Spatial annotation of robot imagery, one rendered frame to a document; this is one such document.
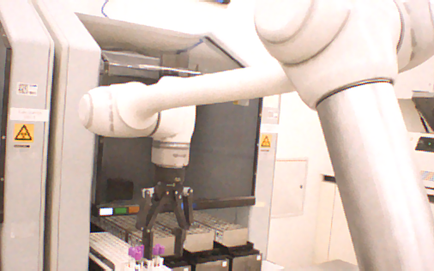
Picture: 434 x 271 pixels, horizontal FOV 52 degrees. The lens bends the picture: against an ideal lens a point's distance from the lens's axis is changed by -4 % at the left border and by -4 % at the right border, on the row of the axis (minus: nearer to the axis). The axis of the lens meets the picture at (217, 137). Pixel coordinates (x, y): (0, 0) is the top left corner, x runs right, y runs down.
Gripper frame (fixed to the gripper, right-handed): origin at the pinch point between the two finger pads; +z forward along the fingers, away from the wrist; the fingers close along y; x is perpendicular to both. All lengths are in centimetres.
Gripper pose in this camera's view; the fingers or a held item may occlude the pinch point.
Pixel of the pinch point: (163, 246)
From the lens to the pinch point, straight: 118.0
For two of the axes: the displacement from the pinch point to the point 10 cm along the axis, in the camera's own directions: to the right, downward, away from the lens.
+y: 7.9, 0.4, 6.2
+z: -0.8, 10.0, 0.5
